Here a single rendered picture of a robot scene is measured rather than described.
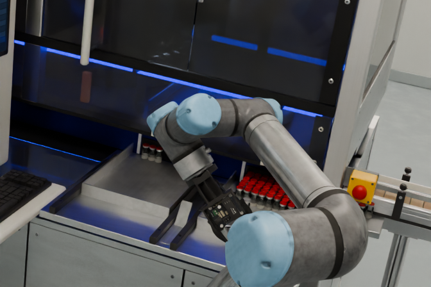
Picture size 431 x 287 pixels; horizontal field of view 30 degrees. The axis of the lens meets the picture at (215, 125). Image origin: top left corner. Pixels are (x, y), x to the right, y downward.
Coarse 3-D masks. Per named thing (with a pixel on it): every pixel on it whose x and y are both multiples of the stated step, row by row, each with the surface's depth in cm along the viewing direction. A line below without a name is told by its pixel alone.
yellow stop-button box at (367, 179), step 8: (360, 168) 228; (352, 176) 222; (360, 176) 223; (368, 176) 223; (376, 176) 224; (352, 184) 223; (360, 184) 222; (368, 184) 221; (368, 192) 222; (368, 200) 223
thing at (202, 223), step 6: (234, 174) 241; (228, 180) 235; (234, 180) 243; (228, 186) 237; (234, 186) 240; (252, 210) 227; (258, 210) 228; (264, 210) 228; (198, 216) 212; (204, 216) 217; (198, 222) 213; (204, 222) 212; (198, 228) 213; (204, 228) 213; (210, 228) 212
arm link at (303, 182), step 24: (240, 120) 156; (264, 120) 154; (264, 144) 149; (288, 144) 147; (288, 168) 142; (312, 168) 141; (288, 192) 142; (312, 192) 136; (336, 192) 134; (336, 216) 126; (360, 216) 130; (360, 240) 126
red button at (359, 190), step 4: (356, 188) 220; (360, 188) 220; (364, 188) 220; (352, 192) 221; (356, 192) 220; (360, 192) 220; (364, 192) 220; (356, 196) 220; (360, 196) 220; (364, 196) 220; (360, 200) 221
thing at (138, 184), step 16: (112, 160) 237; (128, 160) 246; (144, 160) 248; (96, 176) 228; (112, 176) 234; (128, 176) 236; (144, 176) 237; (160, 176) 239; (176, 176) 241; (96, 192) 220; (112, 192) 218; (128, 192) 226; (144, 192) 228; (160, 192) 229; (176, 192) 231; (144, 208) 217; (160, 208) 215
